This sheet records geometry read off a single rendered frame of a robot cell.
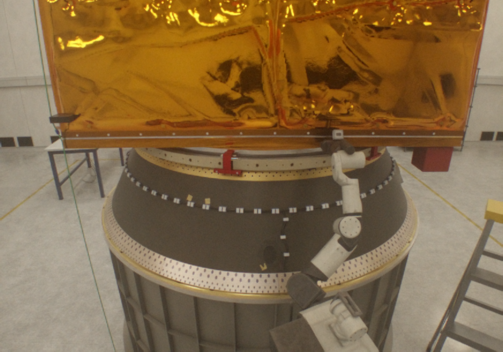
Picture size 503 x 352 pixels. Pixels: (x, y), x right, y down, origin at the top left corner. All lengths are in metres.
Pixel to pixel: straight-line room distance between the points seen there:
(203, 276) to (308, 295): 0.55
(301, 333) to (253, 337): 0.66
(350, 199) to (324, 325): 0.45
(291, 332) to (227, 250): 0.54
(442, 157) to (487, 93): 7.36
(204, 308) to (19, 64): 7.38
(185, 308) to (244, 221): 0.55
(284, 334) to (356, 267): 0.66
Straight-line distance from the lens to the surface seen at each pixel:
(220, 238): 1.47
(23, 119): 8.56
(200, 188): 1.51
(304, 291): 1.16
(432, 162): 1.80
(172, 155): 1.54
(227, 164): 1.39
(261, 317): 1.61
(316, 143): 1.49
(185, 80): 1.37
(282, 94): 1.39
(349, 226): 1.17
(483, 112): 9.20
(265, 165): 1.39
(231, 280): 1.48
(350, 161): 1.24
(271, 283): 1.47
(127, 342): 2.92
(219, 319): 1.66
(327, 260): 1.18
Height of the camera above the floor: 2.19
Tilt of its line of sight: 21 degrees down
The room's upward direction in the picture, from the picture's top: straight up
